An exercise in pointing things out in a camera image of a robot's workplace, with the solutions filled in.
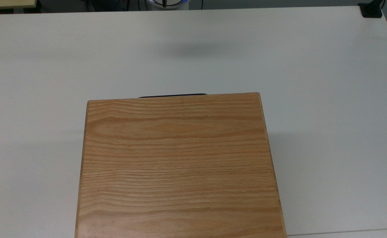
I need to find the black table clamp mount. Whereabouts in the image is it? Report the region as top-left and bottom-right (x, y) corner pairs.
(358, 0), (386, 18)

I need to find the wooden drawer with black handle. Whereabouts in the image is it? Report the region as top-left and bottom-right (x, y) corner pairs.
(137, 94), (208, 99)

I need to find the wooden two-drawer cabinet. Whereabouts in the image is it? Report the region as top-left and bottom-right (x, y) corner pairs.
(74, 92), (287, 238)

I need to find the light yellow wooden table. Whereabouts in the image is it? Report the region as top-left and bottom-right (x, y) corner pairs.
(0, 0), (38, 9)

